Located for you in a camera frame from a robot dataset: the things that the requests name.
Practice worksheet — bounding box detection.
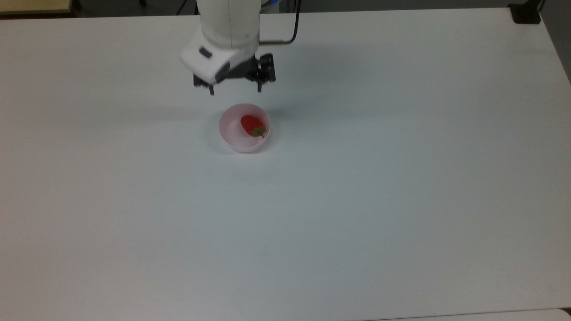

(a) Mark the red toy strawberry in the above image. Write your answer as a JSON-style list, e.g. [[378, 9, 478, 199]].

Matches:
[[240, 115, 268, 138]]

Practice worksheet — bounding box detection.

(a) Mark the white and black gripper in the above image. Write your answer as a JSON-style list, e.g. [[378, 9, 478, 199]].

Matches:
[[180, 33, 276, 96]]

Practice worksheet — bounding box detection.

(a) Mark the black stand base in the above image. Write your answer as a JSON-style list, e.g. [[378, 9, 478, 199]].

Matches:
[[508, 1, 543, 25]]

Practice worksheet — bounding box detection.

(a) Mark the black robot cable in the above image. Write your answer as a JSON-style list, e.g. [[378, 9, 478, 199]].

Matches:
[[259, 0, 302, 45]]

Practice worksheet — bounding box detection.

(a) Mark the pink plastic bowl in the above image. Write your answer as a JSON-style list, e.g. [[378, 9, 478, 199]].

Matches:
[[218, 103, 271, 154]]

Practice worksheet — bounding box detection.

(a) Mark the wooden table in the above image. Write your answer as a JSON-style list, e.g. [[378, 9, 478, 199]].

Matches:
[[0, 0, 74, 16]]

